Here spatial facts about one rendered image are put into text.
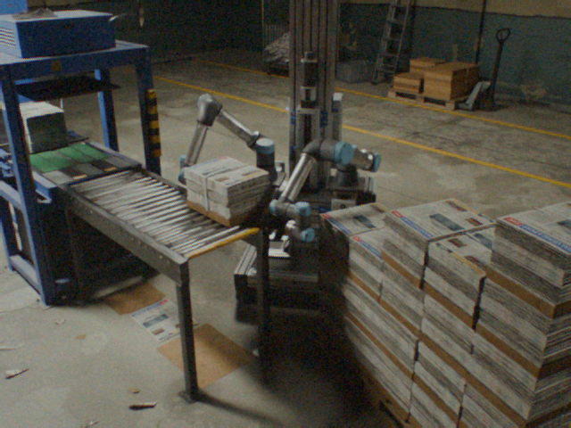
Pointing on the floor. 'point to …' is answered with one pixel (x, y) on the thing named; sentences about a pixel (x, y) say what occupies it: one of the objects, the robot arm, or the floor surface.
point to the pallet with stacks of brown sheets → (436, 82)
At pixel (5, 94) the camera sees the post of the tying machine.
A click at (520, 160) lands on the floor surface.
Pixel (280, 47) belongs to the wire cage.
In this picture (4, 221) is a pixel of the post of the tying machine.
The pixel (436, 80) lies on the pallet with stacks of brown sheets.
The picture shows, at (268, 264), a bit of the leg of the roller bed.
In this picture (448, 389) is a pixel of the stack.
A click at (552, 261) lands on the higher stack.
